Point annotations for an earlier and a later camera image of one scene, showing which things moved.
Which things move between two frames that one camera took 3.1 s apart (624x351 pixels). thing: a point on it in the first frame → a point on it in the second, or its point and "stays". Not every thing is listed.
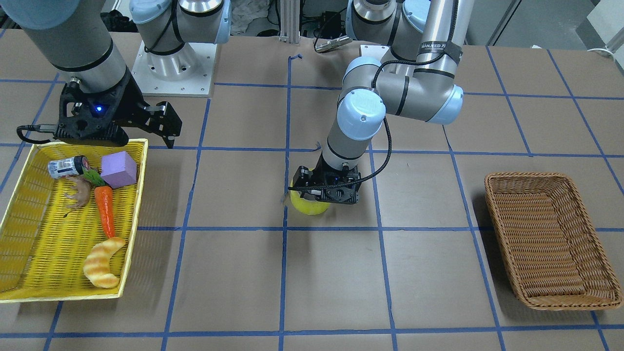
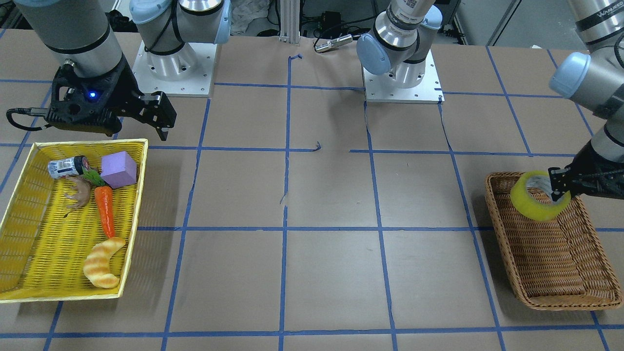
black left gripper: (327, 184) → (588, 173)
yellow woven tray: (43, 253) stays
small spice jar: (74, 165) stays
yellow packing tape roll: (307, 206) → (530, 209)
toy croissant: (96, 267) stays
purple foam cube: (118, 169) stays
